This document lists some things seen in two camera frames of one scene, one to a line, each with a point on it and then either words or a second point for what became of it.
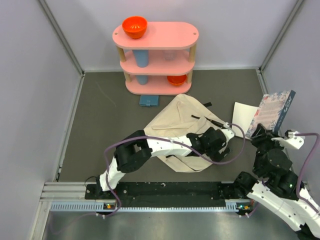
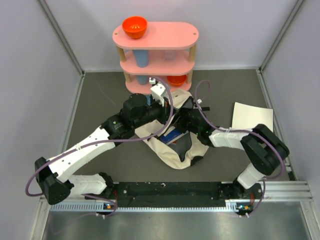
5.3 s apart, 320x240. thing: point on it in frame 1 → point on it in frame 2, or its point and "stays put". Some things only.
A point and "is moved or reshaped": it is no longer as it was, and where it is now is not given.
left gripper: [215, 155] → [165, 111]
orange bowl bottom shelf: [177, 80] stays put
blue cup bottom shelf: [142, 79] stays put
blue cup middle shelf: [141, 57] stays put
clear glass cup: [169, 55] stays put
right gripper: [261, 134] → [178, 120]
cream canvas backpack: [186, 116] is moved or reshaped
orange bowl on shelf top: [135, 26] stays put
